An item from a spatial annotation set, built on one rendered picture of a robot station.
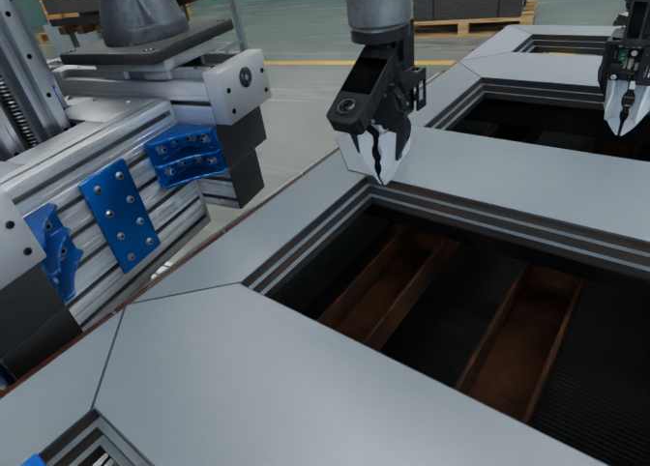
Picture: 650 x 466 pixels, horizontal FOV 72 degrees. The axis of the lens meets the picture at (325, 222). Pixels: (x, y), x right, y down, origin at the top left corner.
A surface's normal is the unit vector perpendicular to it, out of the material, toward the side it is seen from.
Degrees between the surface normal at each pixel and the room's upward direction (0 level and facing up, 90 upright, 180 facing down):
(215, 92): 90
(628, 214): 0
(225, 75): 90
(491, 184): 0
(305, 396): 0
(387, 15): 90
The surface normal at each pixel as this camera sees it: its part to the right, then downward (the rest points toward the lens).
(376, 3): -0.18, 0.58
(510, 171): -0.14, -0.81
